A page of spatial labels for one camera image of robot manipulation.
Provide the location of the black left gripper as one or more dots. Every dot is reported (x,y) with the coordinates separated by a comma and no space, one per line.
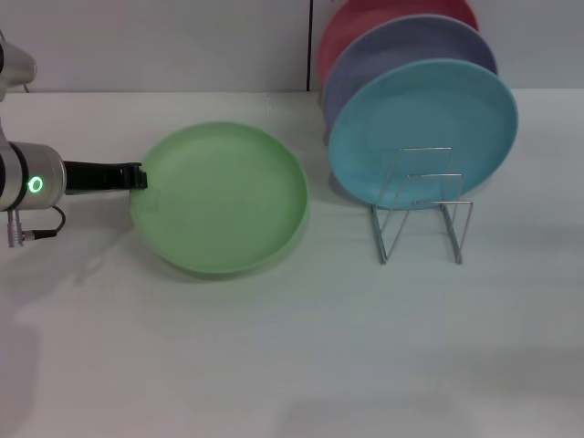
(93,177)

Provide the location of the green plastic plate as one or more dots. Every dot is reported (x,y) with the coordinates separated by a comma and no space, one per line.
(223,201)

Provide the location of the pink plastic plate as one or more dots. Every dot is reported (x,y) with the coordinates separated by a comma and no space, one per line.
(365,18)

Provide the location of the light blue plastic plate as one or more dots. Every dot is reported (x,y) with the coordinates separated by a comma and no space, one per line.
(424,109)

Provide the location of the purple plastic plate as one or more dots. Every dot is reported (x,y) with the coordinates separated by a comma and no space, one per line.
(410,45)

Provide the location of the left wrist camera housing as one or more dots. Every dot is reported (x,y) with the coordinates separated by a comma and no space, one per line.
(18,68)

